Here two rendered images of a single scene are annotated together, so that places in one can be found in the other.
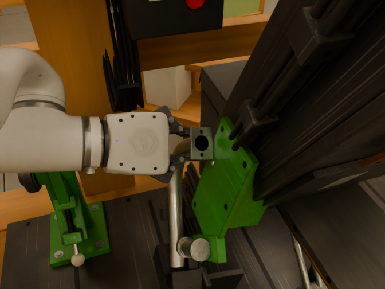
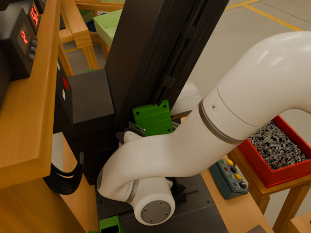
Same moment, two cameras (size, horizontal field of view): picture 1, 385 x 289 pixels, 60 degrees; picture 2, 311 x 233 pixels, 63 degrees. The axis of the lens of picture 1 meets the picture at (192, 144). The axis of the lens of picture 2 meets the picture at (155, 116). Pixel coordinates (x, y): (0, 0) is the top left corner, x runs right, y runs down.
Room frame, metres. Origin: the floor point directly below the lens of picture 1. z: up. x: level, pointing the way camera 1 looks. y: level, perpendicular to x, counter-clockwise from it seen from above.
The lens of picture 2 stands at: (0.29, 0.53, 1.77)
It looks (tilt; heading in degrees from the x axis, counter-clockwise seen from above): 42 degrees down; 279
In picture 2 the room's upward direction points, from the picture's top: 9 degrees counter-clockwise
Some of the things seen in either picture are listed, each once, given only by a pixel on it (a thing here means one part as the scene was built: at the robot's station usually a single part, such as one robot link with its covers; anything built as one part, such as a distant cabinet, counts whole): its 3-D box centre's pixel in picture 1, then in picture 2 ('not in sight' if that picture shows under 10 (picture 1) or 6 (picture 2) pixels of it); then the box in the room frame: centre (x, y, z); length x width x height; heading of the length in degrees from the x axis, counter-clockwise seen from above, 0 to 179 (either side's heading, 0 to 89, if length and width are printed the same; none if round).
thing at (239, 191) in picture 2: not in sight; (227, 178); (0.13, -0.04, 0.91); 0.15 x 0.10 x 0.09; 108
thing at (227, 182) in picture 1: (236, 183); (153, 126); (0.39, -0.07, 1.17); 0.13 x 0.12 x 0.20; 108
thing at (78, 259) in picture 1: (75, 250); not in sight; (0.39, 0.25, 0.96); 0.06 x 0.03 x 0.06; 18
